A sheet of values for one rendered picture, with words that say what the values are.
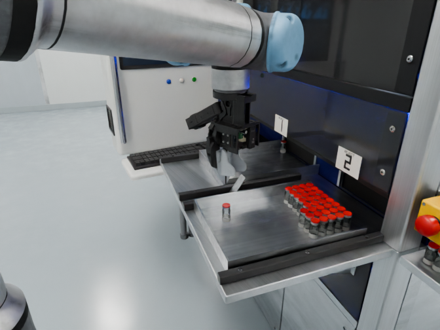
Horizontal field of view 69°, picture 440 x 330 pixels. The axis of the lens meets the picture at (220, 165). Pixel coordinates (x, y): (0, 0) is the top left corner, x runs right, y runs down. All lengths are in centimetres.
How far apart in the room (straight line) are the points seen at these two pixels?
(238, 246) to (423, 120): 45
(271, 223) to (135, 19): 64
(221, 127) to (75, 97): 552
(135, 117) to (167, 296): 97
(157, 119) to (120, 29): 121
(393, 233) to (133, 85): 108
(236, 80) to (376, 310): 66
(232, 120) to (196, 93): 88
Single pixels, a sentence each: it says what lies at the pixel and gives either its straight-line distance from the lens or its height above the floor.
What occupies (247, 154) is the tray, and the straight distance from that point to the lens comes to 124.
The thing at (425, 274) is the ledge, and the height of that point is 88.
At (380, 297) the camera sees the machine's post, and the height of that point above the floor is 74.
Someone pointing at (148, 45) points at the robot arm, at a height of 133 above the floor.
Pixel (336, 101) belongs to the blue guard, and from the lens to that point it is 89.
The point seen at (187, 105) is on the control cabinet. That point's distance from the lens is 151.
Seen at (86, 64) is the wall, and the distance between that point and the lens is 600.
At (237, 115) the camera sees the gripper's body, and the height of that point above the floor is 118.
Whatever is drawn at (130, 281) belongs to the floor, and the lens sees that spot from 200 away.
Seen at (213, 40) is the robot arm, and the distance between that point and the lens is 35.
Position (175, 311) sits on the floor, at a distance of 181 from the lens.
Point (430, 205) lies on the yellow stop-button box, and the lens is 73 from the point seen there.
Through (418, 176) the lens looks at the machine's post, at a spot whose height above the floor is 107.
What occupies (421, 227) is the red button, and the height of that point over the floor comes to 99.
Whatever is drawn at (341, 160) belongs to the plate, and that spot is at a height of 101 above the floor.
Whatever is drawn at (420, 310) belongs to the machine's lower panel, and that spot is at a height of 65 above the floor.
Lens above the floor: 134
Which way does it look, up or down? 24 degrees down
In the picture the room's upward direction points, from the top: straight up
